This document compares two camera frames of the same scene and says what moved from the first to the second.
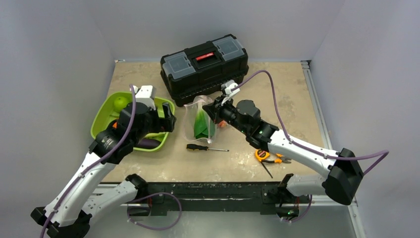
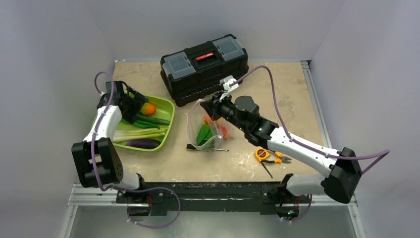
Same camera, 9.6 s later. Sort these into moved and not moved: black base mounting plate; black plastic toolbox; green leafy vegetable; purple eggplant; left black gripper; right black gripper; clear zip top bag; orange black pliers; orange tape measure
Moved: left black gripper; green leafy vegetable; clear zip top bag
Not moved: black plastic toolbox; orange black pliers; black base mounting plate; orange tape measure; right black gripper; purple eggplant
